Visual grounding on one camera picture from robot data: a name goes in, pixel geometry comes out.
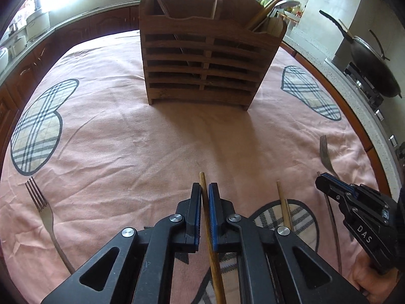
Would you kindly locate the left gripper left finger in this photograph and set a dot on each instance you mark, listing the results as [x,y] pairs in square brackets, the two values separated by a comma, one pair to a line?
[188,238]

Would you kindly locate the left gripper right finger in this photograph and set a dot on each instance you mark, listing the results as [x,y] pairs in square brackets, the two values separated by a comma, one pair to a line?
[223,236]

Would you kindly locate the light wooden chopstick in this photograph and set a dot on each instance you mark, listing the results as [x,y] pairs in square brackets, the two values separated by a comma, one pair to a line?
[261,15]

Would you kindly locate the person's right hand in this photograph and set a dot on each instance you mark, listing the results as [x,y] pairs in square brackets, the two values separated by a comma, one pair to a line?
[386,288]

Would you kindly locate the dark chopstick on cloth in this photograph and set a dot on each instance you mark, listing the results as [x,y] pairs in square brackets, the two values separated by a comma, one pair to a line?
[334,232]

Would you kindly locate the thin chopstick on cloth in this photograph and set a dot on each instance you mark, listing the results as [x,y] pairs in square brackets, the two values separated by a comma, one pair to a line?
[285,209]

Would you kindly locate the large steel fork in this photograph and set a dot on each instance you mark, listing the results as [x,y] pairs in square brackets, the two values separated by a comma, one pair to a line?
[325,156]

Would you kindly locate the pink heart-patterned tablecloth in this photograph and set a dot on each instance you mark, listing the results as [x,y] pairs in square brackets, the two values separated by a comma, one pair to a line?
[104,158]

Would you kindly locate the gas stove top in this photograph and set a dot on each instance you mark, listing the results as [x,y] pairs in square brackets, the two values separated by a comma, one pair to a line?
[374,100]

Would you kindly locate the small steel fork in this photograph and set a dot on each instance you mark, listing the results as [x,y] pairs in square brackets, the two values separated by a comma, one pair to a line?
[47,217]

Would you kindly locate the black wok with lid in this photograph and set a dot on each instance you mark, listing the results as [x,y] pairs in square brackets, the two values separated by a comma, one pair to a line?
[370,63]

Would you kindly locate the brown wooden utensil holder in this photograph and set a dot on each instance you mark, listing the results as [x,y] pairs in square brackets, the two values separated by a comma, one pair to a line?
[203,51]

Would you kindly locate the wooden spoon in holder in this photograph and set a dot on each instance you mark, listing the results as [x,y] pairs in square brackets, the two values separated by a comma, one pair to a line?
[278,15]

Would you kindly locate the wooden lower cabinets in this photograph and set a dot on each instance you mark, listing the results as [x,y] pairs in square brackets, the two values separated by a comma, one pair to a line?
[25,71]

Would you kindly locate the white tall cooker pot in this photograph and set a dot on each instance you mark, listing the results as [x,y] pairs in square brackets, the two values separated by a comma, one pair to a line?
[37,24]

